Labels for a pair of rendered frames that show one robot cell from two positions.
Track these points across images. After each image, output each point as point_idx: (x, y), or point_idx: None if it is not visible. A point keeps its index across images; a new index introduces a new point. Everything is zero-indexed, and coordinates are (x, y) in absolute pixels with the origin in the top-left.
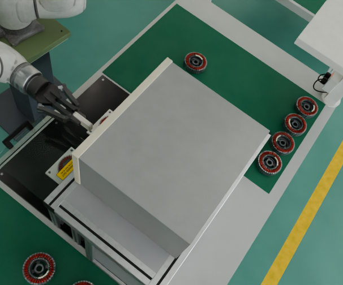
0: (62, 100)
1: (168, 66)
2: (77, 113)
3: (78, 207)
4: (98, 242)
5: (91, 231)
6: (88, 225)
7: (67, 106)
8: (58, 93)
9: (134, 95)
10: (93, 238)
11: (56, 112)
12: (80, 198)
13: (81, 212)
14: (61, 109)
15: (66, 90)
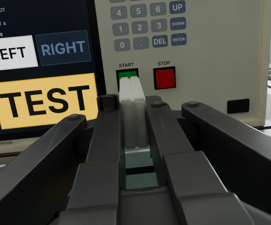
0: (109, 155)
1: None
2: (124, 95)
3: None
4: (268, 82)
5: None
6: None
7: (121, 143)
8: (76, 185)
9: None
10: None
11: (214, 125)
12: (268, 109)
13: None
14: (170, 126)
15: None
